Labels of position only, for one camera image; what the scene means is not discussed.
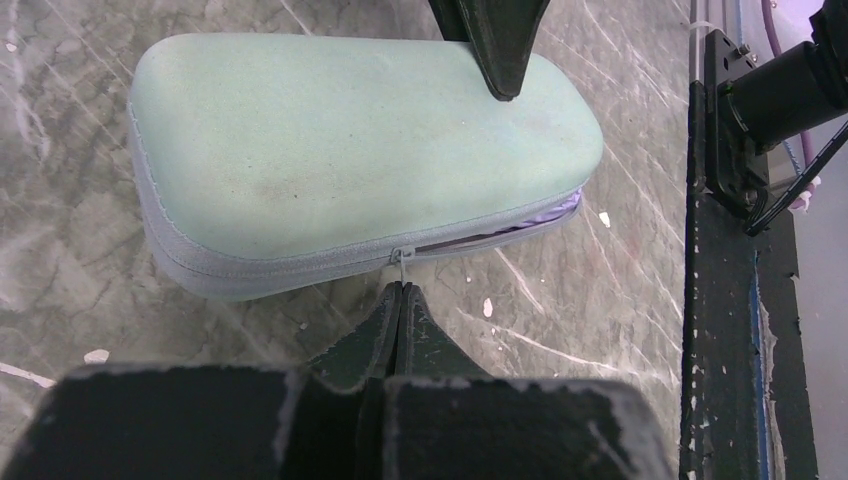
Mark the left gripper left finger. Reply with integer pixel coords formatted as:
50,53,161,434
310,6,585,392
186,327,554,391
308,282,403,390

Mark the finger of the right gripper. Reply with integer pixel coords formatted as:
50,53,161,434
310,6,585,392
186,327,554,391
428,0,550,102

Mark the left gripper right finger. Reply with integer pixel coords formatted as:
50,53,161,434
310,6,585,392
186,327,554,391
396,283,489,378

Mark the mint green zipper case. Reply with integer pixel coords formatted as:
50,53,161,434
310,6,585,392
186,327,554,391
127,33,604,301

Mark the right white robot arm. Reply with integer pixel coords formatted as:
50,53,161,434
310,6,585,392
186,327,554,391
430,1,847,236

